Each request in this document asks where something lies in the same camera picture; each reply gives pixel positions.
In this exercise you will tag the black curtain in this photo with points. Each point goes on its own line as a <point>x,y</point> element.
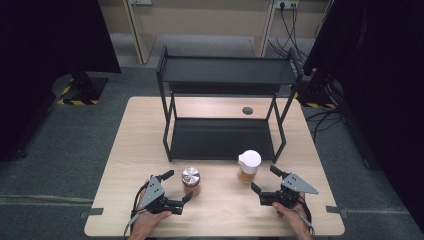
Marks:
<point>383,83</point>
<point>50,40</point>

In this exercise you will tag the glass jar with silver lid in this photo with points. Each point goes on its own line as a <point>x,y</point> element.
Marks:
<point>191,181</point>

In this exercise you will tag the grey tape piece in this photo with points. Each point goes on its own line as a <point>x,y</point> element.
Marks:
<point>93,212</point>
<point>333,210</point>

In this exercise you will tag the beige wooden furniture frame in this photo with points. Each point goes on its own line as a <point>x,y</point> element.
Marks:
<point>143,36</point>

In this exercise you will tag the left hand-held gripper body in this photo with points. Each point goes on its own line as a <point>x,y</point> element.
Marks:
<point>152,192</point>

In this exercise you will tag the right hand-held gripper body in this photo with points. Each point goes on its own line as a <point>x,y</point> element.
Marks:
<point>293,185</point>

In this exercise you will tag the white wall power socket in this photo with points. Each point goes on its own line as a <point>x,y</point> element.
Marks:
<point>286,4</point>

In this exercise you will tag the person's left hand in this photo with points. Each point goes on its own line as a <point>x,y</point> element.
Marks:
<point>148,224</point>

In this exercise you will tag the person's right hand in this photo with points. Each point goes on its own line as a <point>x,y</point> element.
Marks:
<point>293,218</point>

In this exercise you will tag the black metal two-tier rack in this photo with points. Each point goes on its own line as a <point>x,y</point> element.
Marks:
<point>220,138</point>

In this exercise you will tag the amber bottle with white cap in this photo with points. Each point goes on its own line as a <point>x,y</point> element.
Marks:
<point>249,165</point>

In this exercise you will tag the stand base with striped tape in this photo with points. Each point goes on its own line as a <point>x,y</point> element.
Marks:
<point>81,90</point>
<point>316,95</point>

